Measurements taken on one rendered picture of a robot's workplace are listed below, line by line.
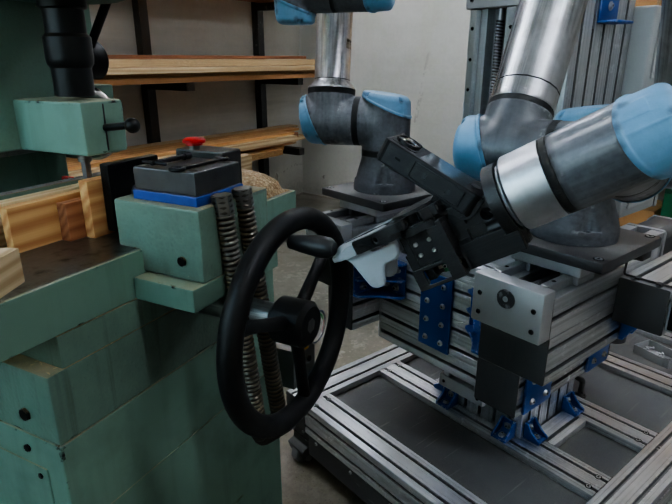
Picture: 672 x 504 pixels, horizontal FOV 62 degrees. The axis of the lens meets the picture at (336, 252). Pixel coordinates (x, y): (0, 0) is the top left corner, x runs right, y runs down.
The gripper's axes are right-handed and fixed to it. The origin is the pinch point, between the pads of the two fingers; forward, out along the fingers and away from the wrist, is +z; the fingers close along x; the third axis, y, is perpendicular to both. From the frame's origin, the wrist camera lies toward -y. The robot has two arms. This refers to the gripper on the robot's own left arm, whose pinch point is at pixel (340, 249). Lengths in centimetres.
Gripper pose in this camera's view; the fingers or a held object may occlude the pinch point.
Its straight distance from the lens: 63.8
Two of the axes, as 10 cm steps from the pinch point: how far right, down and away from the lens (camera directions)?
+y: 4.6, 8.8, 0.7
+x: 4.5, -3.1, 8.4
